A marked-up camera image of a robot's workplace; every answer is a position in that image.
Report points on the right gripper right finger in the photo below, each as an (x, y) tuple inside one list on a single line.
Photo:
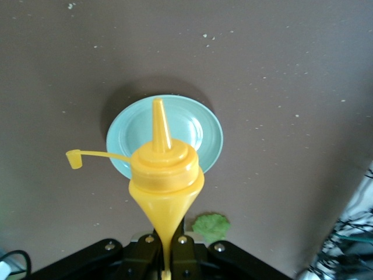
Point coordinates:
[(209, 262)]

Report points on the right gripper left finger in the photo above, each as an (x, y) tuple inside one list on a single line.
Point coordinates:
[(116, 262)]

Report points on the yellow squeeze bottle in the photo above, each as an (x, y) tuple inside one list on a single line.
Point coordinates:
[(166, 175)]

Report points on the light green plate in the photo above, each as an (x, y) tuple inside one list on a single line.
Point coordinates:
[(201, 137)]

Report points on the green lettuce leaf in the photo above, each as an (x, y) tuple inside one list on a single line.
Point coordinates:
[(211, 227)]

